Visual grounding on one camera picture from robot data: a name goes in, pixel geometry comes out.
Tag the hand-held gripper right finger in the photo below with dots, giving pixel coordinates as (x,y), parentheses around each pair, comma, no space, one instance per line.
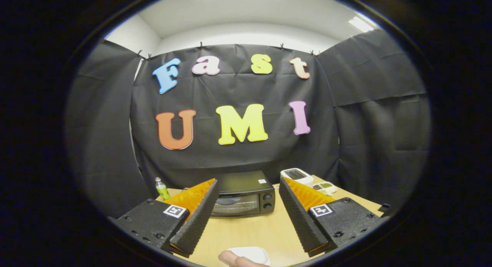
(301,217)

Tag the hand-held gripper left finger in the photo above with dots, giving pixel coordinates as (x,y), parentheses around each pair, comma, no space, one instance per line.
(198,217)

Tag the black toaster oven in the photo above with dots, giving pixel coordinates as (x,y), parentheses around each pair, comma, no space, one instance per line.
(246,182)

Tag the white pop-up toaster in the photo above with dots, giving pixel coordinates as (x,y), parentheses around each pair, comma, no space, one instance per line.
(298,175)

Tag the white divided snack dish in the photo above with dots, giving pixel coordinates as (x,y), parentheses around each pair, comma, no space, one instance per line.
(326,187)

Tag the green label plastic bottle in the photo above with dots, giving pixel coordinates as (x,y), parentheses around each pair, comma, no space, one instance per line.
(162,190)

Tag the white plate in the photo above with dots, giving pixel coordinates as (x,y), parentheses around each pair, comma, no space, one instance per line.
(253,253)

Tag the small ceiling light panel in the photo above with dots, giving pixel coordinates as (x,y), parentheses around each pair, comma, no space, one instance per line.
(361,24)

